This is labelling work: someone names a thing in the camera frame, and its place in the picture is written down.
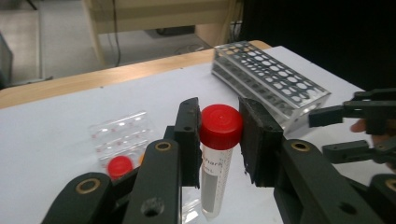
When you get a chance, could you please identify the white table cover sheet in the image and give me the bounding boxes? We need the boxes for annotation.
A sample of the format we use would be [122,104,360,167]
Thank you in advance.
[0,45,396,224]

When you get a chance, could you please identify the dark curtain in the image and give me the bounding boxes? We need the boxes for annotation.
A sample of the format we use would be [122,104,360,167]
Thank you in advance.
[241,0,396,91]

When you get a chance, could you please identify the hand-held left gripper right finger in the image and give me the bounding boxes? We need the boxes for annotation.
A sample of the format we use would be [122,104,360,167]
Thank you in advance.
[237,96,285,189]

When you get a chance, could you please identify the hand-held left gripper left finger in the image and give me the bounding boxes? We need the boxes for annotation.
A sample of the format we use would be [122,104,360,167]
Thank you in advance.
[173,96,203,189]

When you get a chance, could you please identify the black floor cable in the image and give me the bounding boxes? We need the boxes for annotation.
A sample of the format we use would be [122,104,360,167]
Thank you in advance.
[111,0,121,68]

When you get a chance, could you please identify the beige wooden furniture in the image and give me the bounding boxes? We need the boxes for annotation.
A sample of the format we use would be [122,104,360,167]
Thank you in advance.
[81,0,245,67]

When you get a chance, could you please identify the metal test tube rack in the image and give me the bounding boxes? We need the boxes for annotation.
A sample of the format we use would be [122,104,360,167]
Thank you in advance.
[210,40,332,136]

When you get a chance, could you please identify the grey cabinet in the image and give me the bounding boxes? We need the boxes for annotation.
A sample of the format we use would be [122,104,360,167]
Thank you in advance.
[0,30,14,91]

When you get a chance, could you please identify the red cap test tube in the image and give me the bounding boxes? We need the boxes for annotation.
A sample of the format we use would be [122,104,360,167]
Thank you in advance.
[106,155,134,181]
[199,104,244,220]

